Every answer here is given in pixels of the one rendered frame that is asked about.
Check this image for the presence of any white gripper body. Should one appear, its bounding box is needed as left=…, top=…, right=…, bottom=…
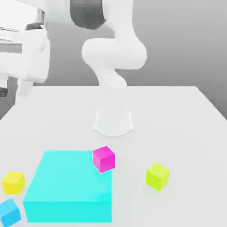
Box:
left=0, top=28, right=51, bottom=84

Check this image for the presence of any small yellow cube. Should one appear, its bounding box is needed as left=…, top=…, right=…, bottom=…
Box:
left=1, top=171, right=26, bottom=195

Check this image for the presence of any small magenta cube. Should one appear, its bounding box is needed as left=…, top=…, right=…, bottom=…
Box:
left=92, top=145, right=116, bottom=174

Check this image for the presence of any small blue cube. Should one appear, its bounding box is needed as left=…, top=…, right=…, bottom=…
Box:
left=0, top=198, right=22, bottom=227

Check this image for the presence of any small lime green cube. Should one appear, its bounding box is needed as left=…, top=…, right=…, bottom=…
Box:
left=145, top=162, right=171, bottom=192

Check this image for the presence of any large cyan box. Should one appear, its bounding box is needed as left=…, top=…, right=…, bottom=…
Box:
left=22, top=150, right=113, bottom=223

